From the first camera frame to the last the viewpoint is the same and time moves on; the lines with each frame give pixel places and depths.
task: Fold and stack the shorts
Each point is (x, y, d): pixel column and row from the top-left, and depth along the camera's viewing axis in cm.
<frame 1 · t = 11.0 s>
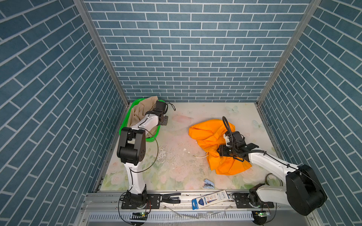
left hand: (161, 119, 100), fingers closed
right hand: (219, 148, 88), fingers open
orange shorts: (210, 133, 97), point 6 cm above the table
green plastic basket: (124, 121, 99), point 9 cm above the table
beige shorts: (140, 108, 109), point 8 cm above the table

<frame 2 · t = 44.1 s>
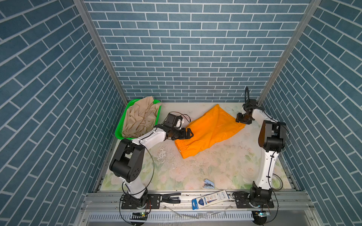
left hand: (188, 135, 90), fingers open
right hand: (240, 118, 107), fingers open
orange shorts: (206, 130, 101), point 4 cm above the table
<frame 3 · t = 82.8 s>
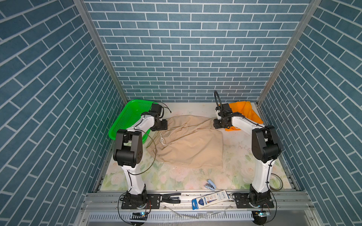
left hand: (163, 126, 98), fingers open
right hand: (216, 122, 102), fingers open
orange shorts: (245, 108, 114), point 5 cm above the table
beige shorts: (188, 141, 95), point 4 cm above the table
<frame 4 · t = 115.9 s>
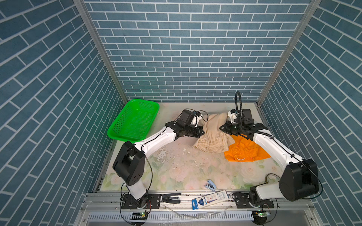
left hand: (205, 133, 82), fingers closed
right hand: (218, 126, 85), fingers closed
orange shorts: (243, 149, 92), point 4 cm above the table
